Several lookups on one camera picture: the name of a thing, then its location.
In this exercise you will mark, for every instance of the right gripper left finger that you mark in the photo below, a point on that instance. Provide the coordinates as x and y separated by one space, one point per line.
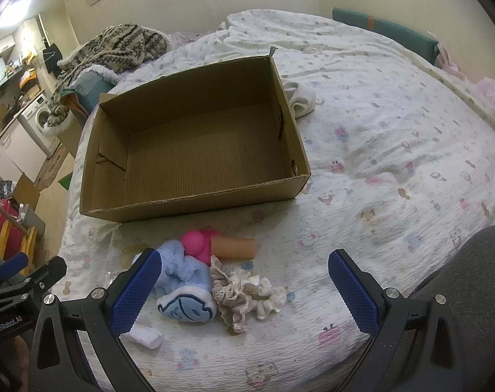
58 361

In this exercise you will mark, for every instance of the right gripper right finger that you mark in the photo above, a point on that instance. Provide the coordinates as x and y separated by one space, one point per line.
413 344

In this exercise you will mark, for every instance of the white cloth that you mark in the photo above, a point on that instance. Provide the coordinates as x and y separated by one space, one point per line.
301 98
144 336

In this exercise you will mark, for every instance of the clear plastic bag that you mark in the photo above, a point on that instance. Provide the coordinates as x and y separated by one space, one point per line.
127 256

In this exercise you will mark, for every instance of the light blue plush toy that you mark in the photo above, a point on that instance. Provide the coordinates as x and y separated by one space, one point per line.
183 288

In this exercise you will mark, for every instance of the cream white scrunchie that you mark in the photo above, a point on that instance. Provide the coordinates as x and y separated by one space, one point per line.
256 294

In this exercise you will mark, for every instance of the beige lace scrunchie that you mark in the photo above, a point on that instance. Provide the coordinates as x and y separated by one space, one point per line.
228 291

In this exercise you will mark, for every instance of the pink silicone toy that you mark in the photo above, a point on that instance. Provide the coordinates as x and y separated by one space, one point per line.
197 243

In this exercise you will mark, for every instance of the beige cylinder toy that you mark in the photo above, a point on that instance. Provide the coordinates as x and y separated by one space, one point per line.
234 248

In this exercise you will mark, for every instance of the yellow wooden chair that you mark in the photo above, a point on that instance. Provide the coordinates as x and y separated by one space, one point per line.
13 240

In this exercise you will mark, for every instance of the grey trash bin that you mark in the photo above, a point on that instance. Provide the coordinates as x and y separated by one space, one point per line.
29 218

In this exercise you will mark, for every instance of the small cardboard box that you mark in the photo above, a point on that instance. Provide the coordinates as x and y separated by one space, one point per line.
25 192

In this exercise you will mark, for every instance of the grey trouser leg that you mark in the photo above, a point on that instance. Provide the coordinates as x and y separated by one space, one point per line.
468 282

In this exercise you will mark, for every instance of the patterned floor mat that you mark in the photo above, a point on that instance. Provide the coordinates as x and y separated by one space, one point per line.
51 167

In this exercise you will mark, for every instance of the white kitchen cabinet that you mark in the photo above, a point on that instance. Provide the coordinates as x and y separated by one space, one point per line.
19 154

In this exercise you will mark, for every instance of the cardboard laundry box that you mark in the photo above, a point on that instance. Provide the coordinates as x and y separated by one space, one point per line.
70 132

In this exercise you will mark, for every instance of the white washing machine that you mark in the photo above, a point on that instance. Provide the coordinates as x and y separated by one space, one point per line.
33 118

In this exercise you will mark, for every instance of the white patterned bed quilt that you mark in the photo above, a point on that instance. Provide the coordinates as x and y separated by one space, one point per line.
403 173

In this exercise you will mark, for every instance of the teal cushion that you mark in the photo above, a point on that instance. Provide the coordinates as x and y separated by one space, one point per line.
82 95

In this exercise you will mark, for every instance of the black hanging garment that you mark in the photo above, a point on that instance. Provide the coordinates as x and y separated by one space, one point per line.
51 57

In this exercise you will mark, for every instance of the brown cardboard box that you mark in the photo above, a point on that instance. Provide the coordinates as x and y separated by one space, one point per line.
208 138

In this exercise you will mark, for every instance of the patterned knit blanket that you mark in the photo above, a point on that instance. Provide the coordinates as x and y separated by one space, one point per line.
117 49

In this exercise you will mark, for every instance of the white folded cloth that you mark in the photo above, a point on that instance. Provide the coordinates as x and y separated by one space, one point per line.
301 98

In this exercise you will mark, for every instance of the teal headboard pad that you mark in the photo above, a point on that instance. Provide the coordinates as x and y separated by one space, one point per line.
424 46

